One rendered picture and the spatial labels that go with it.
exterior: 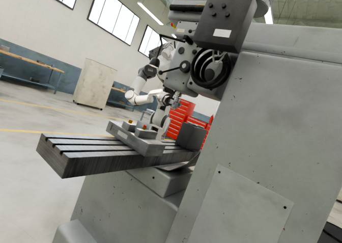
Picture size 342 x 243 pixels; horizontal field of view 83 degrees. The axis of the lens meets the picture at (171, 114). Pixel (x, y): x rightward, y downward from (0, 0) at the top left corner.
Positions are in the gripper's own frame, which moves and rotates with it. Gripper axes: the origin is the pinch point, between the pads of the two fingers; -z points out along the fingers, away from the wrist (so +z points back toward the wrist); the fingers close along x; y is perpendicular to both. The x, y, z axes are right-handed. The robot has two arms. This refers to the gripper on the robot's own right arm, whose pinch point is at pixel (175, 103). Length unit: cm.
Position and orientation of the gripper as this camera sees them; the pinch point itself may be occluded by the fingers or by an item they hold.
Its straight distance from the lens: 128.7
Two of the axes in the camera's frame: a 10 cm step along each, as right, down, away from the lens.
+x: 8.0, 2.7, 5.3
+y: -3.6, 9.3, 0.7
